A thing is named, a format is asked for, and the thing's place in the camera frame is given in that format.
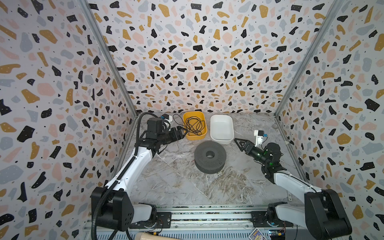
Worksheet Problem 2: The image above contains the black cable spool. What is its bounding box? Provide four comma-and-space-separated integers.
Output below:
194, 141, 227, 174

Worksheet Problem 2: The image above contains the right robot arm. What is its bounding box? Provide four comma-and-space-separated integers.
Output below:
234, 138, 353, 240

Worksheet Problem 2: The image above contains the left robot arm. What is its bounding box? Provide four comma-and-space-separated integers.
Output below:
90, 113, 188, 240

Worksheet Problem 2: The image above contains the yellow plastic bin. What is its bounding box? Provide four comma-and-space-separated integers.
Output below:
183, 111, 208, 141

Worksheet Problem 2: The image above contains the white plastic bin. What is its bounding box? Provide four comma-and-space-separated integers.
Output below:
210, 115, 235, 145

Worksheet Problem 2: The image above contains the colourful sticker card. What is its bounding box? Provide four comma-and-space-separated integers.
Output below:
249, 228, 267, 240

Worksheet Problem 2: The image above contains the beige cylinder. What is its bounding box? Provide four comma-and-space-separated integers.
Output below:
135, 233, 178, 240

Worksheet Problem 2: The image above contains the black cable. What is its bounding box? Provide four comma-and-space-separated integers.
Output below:
172, 113, 207, 136

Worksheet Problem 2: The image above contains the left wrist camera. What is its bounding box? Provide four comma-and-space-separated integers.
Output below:
161, 114, 173, 123

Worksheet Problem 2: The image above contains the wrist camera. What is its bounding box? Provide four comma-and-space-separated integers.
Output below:
161, 114, 173, 123
254, 130, 268, 147

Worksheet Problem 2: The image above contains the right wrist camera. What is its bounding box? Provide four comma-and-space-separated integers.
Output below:
254, 130, 268, 147

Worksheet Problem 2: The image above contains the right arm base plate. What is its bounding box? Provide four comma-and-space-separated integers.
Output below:
251, 211, 294, 228

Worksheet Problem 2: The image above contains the aluminium mounting rail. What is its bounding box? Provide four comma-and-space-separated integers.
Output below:
82, 205, 338, 233

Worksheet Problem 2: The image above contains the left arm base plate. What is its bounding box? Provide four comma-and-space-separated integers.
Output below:
130, 212, 172, 231

